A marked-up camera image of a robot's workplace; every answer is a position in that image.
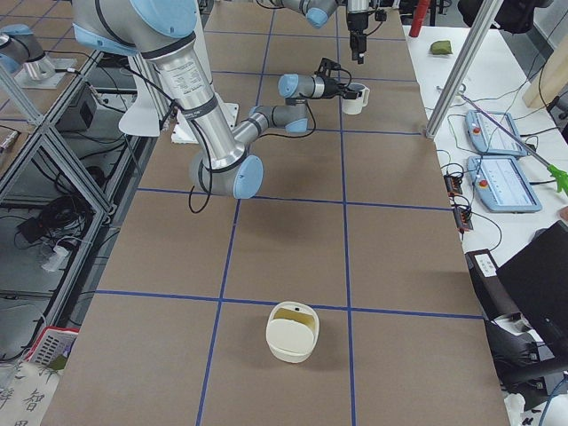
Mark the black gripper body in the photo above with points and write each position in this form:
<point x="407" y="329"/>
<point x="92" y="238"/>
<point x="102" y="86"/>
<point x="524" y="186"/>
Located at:
<point x="357" y="20"/>
<point x="330" y="86"/>

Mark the red bottle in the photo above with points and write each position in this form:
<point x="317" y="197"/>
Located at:
<point x="420" y="12"/>

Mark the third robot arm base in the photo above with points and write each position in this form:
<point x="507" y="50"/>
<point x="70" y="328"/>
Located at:
<point x="24" y="57"/>

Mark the teach pendant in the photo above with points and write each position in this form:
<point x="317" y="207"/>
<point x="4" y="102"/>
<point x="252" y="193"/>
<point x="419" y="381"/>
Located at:
<point x="485" y="138"/>
<point x="501" y="185"/>

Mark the green cloth lump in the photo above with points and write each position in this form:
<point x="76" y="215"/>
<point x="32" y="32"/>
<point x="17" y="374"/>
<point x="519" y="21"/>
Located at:
<point x="441" y="48"/>

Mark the lower teach pendant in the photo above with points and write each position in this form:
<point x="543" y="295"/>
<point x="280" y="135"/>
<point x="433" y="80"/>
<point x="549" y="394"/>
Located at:
<point x="501" y="185"/>

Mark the black power box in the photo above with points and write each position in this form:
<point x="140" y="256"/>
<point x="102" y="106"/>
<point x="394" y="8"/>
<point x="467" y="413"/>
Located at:
<point x="79" y="113"/>

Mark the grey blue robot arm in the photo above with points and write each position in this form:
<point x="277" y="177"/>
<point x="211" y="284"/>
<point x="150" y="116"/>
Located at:
<point x="318" y="12"/>
<point x="164" y="34"/>

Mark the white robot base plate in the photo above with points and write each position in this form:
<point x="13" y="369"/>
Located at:
<point x="148" y="115"/>

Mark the upper teach pendant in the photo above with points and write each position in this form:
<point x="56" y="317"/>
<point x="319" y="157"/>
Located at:
<point x="485" y="138"/>

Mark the aluminium frame post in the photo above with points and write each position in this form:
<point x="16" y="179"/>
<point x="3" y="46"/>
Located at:
<point x="481" y="25"/>

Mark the black box with label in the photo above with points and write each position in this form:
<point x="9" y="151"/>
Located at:
<point x="513" y="343"/>

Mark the cream lidded bin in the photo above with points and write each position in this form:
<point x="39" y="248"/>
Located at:
<point x="292" y="331"/>

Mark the white ribbed HOME mug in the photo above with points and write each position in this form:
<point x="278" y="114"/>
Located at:
<point x="356" y="106"/>

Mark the white plastic basket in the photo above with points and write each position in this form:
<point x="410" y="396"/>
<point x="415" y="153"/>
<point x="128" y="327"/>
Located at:
<point x="52" y="343"/>

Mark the green grabber tool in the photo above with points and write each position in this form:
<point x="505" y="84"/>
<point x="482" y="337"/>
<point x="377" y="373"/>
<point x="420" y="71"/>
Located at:
<point x="560" y="176"/>

